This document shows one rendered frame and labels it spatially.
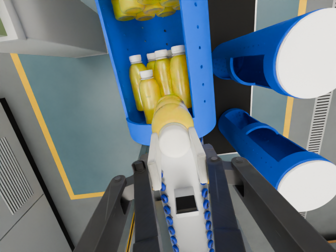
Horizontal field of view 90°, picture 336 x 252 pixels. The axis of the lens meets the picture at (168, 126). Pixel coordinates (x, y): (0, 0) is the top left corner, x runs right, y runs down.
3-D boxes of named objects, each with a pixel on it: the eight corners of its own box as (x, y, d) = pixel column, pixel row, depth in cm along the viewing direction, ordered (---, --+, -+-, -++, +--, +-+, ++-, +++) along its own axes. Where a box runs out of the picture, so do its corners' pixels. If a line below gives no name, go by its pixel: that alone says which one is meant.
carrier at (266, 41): (217, 36, 132) (204, 73, 142) (304, -8, 50) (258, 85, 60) (249, 48, 136) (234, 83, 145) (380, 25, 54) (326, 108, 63)
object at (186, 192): (174, 192, 87) (176, 218, 73) (173, 186, 86) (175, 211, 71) (193, 190, 87) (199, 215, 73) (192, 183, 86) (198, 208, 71)
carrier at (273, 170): (251, 129, 160) (243, 102, 151) (343, 197, 78) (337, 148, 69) (223, 141, 164) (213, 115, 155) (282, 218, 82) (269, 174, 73)
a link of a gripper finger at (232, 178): (211, 174, 13) (250, 169, 13) (199, 144, 18) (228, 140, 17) (212, 189, 13) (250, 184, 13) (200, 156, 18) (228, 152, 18)
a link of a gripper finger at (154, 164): (161, 190, 15) (153, 191, 15) (161, 152, 22) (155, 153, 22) (155, 162, 14) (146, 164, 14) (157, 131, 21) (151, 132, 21)
